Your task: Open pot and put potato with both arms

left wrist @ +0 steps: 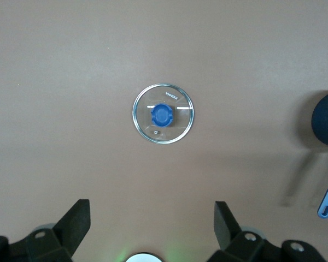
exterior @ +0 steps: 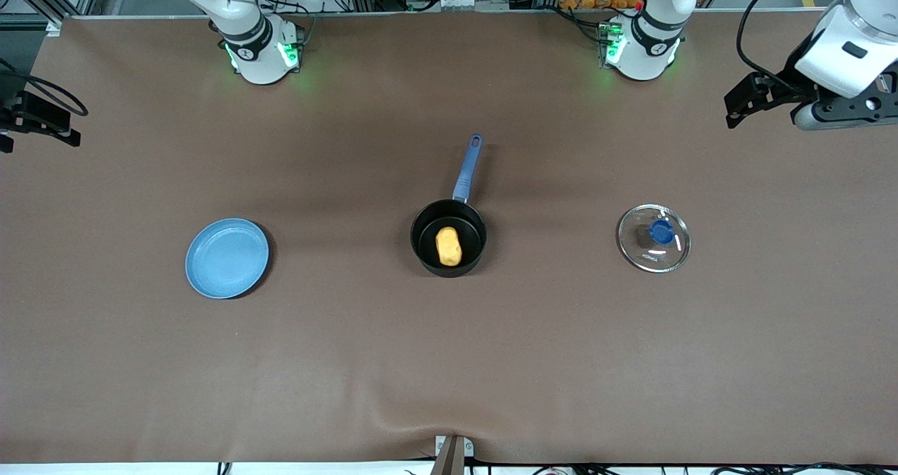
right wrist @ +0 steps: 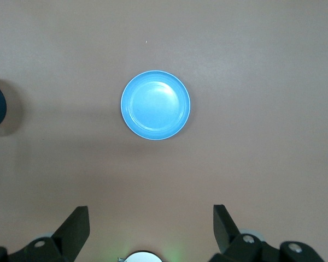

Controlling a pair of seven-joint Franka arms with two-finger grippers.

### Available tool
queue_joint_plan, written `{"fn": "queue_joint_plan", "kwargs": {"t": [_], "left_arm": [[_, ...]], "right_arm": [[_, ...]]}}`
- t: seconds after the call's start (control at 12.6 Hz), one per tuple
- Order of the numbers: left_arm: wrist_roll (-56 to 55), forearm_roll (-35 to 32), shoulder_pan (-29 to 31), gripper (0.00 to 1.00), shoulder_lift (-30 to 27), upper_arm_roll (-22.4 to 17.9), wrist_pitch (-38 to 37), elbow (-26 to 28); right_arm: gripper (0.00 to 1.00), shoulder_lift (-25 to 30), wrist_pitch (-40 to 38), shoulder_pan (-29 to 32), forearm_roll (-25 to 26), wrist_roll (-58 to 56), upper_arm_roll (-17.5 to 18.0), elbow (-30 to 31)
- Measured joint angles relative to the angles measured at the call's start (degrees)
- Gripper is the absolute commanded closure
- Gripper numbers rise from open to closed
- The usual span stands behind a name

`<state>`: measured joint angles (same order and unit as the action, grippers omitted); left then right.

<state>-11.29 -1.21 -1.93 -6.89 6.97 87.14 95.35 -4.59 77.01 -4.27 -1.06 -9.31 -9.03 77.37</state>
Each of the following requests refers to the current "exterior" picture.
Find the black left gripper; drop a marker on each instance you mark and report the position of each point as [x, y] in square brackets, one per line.
[791, 84]

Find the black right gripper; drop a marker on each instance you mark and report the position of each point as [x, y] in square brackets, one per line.
[28, 113]

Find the glass lid with blue knob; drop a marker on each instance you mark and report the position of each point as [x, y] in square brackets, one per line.
[661, 231]

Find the yellow potato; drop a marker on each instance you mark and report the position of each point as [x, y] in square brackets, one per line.
[449, 247]

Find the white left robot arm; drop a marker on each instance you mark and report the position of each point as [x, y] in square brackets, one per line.
[642, 47]

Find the blue plate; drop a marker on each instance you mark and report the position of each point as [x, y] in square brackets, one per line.
[228, 257]

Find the white slotted device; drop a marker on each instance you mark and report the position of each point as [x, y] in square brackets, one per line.
[442, 2]

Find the brown table mat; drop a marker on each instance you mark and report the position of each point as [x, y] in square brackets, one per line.
[449, 363]

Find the white table corner bracket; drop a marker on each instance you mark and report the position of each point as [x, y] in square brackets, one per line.
[54, 27]

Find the metal clamp bracket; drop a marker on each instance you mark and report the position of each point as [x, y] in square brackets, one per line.
[452, 450]

